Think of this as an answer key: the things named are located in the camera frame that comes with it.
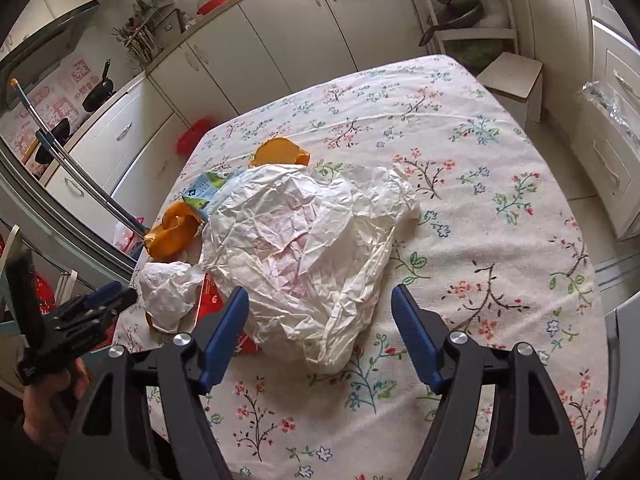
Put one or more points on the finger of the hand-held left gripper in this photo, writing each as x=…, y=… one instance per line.
x=24, y=300
x=102, y=294

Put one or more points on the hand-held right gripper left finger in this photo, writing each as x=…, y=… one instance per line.
x=222, y=342

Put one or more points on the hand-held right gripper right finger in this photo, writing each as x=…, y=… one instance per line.
x=415, y=340

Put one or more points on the red and white wrapper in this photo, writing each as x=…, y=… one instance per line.
x=209, y=295

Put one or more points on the white tissue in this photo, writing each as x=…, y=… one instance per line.
x=165, y=290

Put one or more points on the orange peel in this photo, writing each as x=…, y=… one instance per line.
x=277, y=152
x=172, y=235

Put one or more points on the white plastic bag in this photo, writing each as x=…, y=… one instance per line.
x=310, y=260

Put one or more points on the blue snack packet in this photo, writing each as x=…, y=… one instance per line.
x=210, y=187

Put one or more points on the trash bin with red liner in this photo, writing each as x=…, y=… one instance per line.
x=192, y=135

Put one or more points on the person's left hand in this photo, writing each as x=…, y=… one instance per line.
x=50, y=402

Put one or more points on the red plush slipper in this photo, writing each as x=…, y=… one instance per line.
x=42, y=297

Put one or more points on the pink plastic bag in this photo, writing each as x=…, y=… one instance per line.
x=125, y=240

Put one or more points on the floral tablecloth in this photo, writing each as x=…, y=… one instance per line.
x=475, y=210

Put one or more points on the small black pan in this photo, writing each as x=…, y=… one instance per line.
x=55, y=137

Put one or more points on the pink patterned backsplash sheet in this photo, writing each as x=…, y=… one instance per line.
x=50, y=105

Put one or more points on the black frying pan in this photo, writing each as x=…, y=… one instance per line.
x=97, y=95

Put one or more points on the white refrigerator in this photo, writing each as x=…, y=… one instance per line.
x=627, y=360

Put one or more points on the range hood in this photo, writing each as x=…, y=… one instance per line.
x=45, y=40

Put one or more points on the utensil rack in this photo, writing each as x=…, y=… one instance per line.
x=145, y=35

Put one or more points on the white wooden stool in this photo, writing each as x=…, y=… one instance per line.
x=510, y=72

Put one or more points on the leafy greens in cart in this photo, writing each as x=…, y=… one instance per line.
x=480, y=52

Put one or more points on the white lower kitchen cabinets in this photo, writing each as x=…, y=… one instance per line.
x=275, y=45

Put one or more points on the white drawer cabinet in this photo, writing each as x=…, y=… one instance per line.
x=615, y=110

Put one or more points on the white shelf cart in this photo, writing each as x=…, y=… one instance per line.
x=510, y=35

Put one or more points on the black wok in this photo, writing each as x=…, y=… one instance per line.
x=457, y=12

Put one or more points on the white bag in cart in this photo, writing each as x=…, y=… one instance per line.
x=500, y=10

